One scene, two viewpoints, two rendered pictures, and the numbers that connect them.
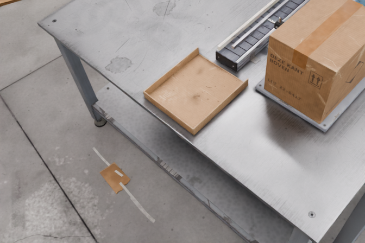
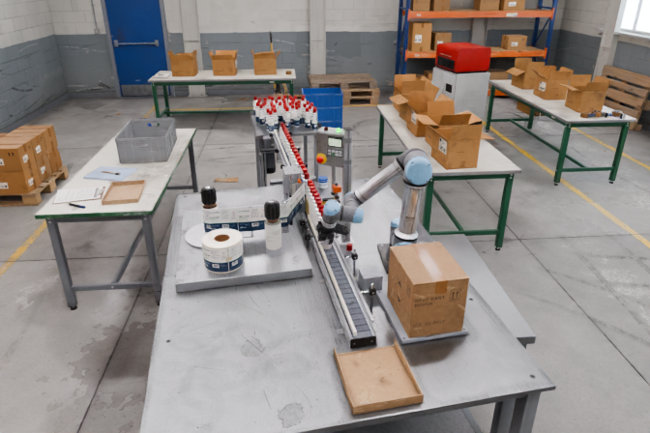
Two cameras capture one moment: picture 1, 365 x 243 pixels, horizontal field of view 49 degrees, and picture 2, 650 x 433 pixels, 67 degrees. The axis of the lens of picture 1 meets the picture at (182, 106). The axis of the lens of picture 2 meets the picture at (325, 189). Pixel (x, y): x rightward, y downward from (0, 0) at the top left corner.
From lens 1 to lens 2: 141 cm
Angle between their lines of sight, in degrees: 55
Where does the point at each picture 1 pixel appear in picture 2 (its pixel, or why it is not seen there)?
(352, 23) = (432, 253)
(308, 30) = (423, 269)
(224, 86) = (385, 359)
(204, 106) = (396, 380)
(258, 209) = not seen: outside the picture
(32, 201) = not seen: outside the picture
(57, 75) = not seen: outside the picture
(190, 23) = (291, 341)
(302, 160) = (485, 357)
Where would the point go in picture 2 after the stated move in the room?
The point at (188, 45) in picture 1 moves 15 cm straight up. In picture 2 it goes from (317, 356) to (317, 326)
